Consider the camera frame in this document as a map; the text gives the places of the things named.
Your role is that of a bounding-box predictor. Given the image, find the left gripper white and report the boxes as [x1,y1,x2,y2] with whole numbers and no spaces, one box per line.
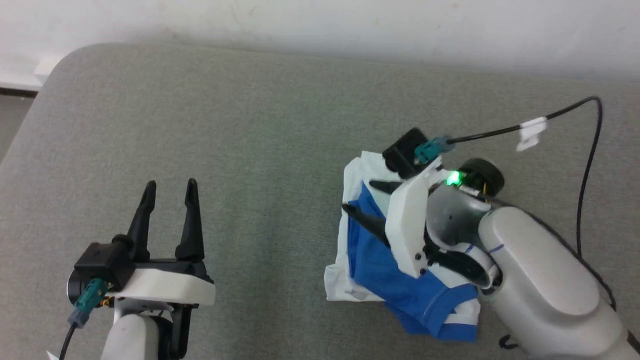
[107,178,217,307]

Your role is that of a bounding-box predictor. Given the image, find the blue and white garment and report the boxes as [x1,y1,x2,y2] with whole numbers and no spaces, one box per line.
[323,150,482,344]

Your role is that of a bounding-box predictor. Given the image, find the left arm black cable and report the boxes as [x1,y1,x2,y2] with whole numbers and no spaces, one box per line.
[58,279,109,360]

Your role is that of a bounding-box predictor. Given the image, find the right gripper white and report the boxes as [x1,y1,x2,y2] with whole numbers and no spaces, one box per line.
[341,155,446,279]

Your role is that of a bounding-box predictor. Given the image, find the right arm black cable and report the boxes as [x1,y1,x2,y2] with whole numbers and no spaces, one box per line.
[413,96,619,350]

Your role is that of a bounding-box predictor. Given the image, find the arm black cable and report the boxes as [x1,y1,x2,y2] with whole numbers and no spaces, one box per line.
[413,96,619,350]
[58,279,109,360]

